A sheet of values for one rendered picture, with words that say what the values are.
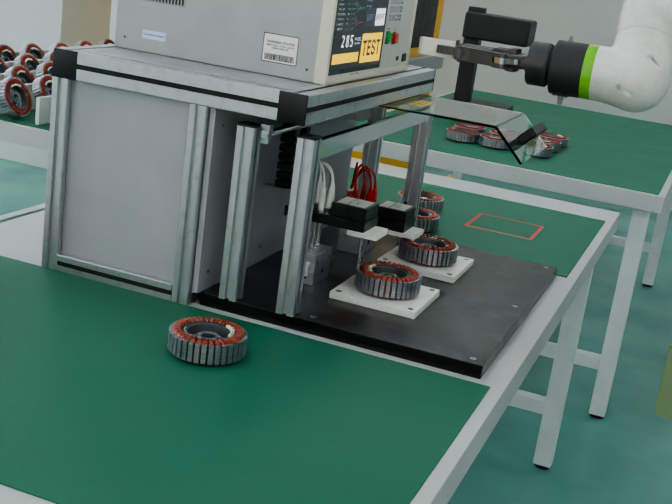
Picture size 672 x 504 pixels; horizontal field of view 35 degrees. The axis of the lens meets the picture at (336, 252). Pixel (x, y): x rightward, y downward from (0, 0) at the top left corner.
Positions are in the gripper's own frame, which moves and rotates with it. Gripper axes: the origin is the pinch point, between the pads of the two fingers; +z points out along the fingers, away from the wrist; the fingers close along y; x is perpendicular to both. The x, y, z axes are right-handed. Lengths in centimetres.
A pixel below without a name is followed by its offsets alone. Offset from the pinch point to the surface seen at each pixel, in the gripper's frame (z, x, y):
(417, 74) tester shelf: 6.8, -6.7, 12.8
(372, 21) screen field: 9.7, 3.4, -9.8
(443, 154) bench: 30, -44, 137
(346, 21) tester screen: 9.7, 3.7, -22.5
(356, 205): 3.8, -25.7, -22.6
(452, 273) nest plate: -9.5, -39.8, -1.7
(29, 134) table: 123, -44, 52
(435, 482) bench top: -28, -43, -75
